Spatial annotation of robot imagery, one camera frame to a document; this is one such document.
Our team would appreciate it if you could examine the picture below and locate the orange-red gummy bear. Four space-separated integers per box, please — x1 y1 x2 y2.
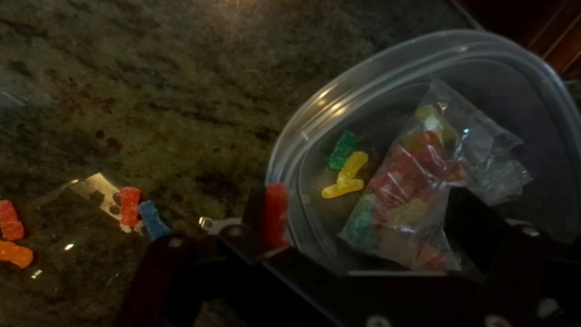
0 197 28 243

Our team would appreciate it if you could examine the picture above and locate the red gummy bear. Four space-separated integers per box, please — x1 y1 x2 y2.
262 181 293 250
117 184 146 232

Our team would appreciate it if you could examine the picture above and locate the yellow gummy bear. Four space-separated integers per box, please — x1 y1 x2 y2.
320 148 373 201

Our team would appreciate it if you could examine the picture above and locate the orange gummy bear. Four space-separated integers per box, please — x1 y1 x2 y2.
0 237 37 270

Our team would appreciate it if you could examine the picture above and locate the clear shiny plastic wrapper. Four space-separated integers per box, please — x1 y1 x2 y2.
29 170 142 292

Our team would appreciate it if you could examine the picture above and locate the green gummy bear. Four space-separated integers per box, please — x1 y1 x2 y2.
327 128 360 172

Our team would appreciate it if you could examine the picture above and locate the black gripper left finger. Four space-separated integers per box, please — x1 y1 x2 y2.
115 183 273 327

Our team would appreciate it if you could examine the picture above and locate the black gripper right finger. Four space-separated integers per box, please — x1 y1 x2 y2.
445 186 581 327

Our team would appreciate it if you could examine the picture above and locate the blue gummy bear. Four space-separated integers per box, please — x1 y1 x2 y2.
137 197 175 243

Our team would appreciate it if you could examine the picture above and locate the clear bag of gummy bears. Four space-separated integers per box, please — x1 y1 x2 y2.
336 75 536 273

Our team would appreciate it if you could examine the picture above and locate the clear plastic lunchbox container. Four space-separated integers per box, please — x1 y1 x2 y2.
264 26 581 277

